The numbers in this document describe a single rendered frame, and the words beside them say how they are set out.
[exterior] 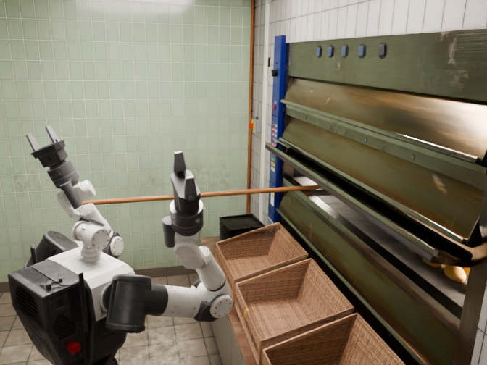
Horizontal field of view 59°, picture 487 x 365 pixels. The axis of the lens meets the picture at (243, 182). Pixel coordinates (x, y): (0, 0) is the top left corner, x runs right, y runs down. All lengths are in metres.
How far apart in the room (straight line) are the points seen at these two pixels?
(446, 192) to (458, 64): 0.43
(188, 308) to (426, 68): 1.15
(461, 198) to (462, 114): 0.28
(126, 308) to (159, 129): 2.69
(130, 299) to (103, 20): 2.82
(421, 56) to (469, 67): 0.25
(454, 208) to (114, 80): 2.85
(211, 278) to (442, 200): 0.84
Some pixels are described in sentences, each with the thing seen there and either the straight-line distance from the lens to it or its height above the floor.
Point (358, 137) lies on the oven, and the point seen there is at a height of 1.65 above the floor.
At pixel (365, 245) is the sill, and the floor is 1.17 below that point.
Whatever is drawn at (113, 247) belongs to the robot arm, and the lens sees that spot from 1.76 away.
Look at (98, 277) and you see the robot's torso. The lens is 1.33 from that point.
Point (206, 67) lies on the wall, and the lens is 3.78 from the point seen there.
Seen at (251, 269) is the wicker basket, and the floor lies 0.59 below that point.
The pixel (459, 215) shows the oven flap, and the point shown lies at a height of 1.52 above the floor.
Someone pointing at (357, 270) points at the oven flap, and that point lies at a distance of 2.21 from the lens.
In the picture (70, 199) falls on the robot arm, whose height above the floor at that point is 1.51.
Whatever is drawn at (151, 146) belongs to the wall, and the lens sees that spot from 3.81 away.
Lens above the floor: 2.00
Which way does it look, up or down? 16 degrees down
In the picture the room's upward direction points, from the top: 1 degrees clockwise
